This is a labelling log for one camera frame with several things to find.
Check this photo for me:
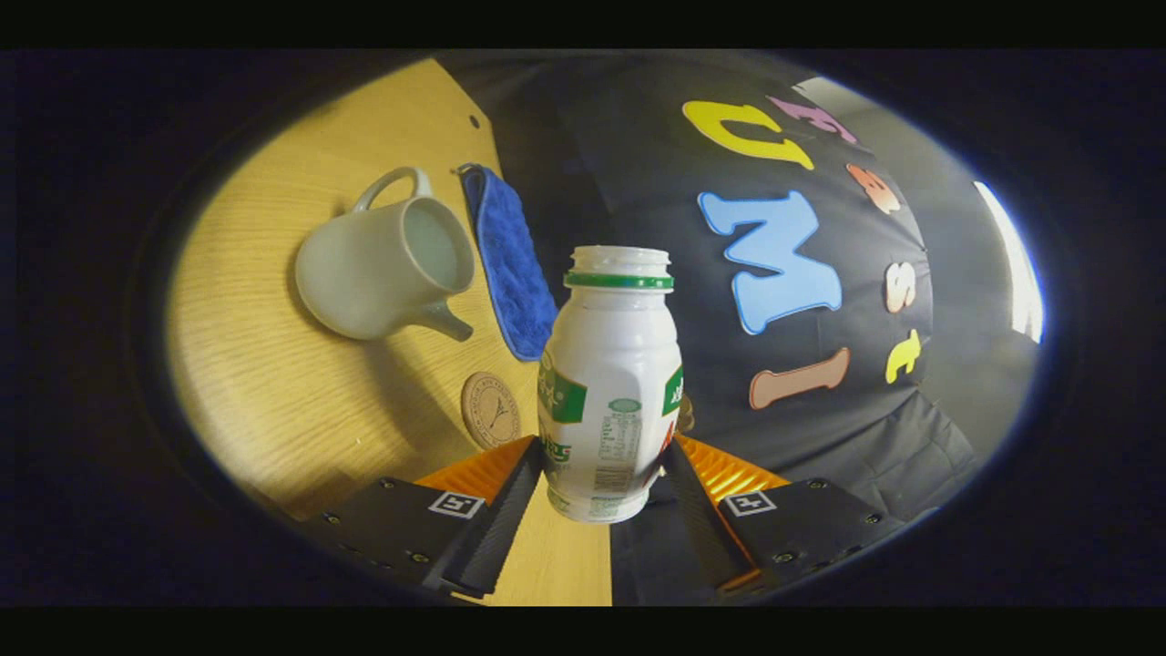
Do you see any blue towel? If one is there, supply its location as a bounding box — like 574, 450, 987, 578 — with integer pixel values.
458, 163, 559, 363

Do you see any round cork coaster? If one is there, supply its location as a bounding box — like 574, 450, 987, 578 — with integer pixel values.
461, 371, 522, 450

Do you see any black backdrop cloth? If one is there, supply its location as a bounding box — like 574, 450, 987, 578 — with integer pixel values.
437, 50, 998, 607

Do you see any white teacup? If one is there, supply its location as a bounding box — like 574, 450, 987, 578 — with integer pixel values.
294, 167, 476, 343

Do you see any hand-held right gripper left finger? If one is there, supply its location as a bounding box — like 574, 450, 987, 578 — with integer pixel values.
305, 436, 546, 600

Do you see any white water bottle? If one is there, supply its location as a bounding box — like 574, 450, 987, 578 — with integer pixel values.
537, 246, 684, 525

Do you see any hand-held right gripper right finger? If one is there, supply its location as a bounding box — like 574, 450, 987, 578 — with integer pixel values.
663, 436, 903, 598

